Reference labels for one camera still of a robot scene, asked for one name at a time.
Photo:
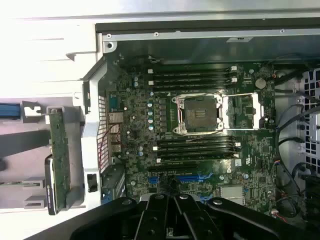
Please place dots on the silver chipset heatsink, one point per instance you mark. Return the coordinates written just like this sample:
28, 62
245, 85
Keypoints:
231, 193

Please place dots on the black RAM slot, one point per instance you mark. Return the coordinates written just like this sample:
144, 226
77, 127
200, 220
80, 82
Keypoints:
197, 148
190, 76
197, 153
190, 81
190, 87
197, 142
190, 71

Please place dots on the coin cell battery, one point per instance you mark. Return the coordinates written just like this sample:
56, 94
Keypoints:
260, 83

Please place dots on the long black expansion slot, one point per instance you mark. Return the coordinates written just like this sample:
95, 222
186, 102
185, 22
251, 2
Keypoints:
185, 168

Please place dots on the perforated metal disk bay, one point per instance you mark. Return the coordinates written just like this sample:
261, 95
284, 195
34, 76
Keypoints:
313, 117

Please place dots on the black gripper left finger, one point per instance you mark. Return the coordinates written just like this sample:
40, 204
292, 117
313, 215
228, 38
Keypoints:
150, 220

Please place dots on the hard disk with blue rails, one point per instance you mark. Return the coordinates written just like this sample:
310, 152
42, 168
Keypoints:
8, 111

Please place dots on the CPU socket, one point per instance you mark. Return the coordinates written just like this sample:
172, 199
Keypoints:
200, 112

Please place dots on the thin metal locking lever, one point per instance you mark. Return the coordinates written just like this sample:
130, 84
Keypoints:
179, 112

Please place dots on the green motherboard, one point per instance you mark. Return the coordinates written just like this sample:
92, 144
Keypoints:
140, 112

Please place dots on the black fan shroud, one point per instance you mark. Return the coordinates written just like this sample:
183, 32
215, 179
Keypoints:
313, 197

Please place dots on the blue expansion slot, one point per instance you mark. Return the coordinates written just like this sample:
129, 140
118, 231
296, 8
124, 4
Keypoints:
190, 178

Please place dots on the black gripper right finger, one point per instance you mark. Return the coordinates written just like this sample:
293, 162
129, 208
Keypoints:
195, 220

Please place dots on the dark grey PC case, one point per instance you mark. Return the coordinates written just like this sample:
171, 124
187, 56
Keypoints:
200, 50

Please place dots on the grey parts rack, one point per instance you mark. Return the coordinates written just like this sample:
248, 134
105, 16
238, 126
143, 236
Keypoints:
75, 150

